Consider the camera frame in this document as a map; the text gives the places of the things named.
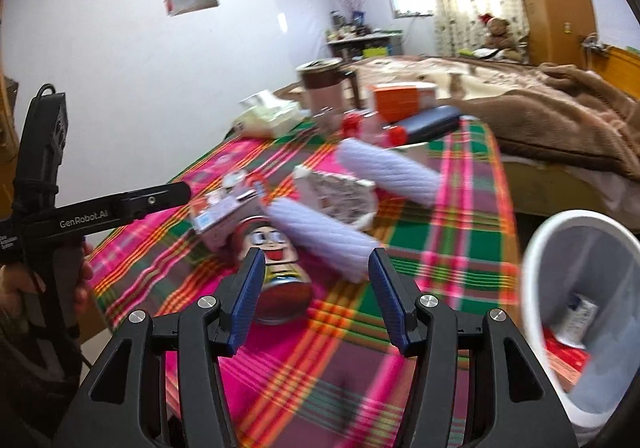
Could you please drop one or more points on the white blue packet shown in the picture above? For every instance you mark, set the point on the white blue packet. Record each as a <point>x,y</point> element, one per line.
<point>580,318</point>

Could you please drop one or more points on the person's left hand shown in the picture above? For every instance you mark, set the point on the person's left hand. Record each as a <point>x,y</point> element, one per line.
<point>85,278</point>

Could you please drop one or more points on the pink white small box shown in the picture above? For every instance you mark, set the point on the pink white small box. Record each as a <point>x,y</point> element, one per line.
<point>220,218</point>

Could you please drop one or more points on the clear bottle red cap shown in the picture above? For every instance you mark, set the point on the clear bottle red cap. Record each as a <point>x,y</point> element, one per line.
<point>375,127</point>

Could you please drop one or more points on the jar with brown lid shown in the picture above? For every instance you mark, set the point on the jar with brown lid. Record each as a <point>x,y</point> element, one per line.
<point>322,92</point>

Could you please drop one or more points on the brown teddy bear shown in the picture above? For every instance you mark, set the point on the brown teddy bear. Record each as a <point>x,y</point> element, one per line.
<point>497,35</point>

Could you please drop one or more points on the white ribbed roll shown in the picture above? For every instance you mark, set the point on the white ribbed roll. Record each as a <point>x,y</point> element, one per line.
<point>390,170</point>
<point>325,238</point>

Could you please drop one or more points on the plaid pink green tablecloth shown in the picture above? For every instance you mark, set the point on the plaid pink green tablecloth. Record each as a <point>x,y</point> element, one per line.
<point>450,238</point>

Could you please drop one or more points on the patterned white carton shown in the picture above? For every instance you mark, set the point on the patterned white carton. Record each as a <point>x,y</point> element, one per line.
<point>335,195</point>

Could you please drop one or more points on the white plastic trash bin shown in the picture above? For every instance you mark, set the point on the white plastic trash bin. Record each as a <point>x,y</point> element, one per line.
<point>600,268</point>

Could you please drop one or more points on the cluttered shelf desk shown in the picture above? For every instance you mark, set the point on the cluttered shelf desk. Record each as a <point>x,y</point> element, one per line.
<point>360,45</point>

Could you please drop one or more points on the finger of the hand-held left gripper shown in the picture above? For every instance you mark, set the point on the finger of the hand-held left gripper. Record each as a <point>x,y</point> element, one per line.
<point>155,200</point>

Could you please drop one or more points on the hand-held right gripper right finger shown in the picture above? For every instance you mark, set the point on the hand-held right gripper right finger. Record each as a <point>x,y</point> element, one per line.
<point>389,303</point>

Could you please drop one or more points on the brown fleece blanket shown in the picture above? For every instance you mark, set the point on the brown fleece blanket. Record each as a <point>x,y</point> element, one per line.
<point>550,127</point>

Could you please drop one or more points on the orange white box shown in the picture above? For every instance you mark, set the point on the orange white box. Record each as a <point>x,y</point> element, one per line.
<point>395,102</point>

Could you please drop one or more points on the dark blue case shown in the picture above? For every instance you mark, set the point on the dark blue case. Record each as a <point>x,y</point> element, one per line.
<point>430,123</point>

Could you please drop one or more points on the cream cloth bag green print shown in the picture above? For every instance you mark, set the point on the cream cloth bag green print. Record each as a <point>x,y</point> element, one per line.
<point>265,120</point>

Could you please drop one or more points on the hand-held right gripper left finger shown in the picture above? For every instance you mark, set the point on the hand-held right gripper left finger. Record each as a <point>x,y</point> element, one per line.
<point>247,300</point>

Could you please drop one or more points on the red packet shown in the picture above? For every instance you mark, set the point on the red packet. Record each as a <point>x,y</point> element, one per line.
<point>565,358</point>

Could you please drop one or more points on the red cartoon face can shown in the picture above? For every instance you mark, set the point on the red cartoon face can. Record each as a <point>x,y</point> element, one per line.
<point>280,273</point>

